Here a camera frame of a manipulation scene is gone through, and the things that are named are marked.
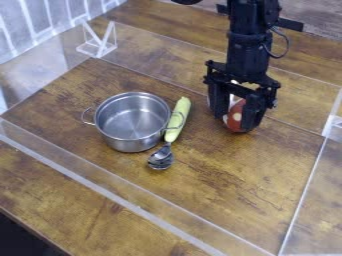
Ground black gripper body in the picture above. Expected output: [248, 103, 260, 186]
[204, 60, 281, 109]

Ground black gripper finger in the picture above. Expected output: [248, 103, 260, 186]
[209, 83, 230, 119]
[241, 94, 266, 132]

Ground silver metal pot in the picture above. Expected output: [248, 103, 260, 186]
[82, 92, 186, 153]

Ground spoon with yellow-green handle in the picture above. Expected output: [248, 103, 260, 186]
[149, 97, 192, 170]

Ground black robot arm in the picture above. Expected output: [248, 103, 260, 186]
[205, 0, 281, 133]

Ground black bar in background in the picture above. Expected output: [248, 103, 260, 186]
[217, 0, 304, 34]

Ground clear acrylic triangular stand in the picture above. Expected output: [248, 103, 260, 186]
[77, 21, 118, 58]

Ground black cable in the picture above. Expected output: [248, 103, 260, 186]
[262, 25, 292, 60]

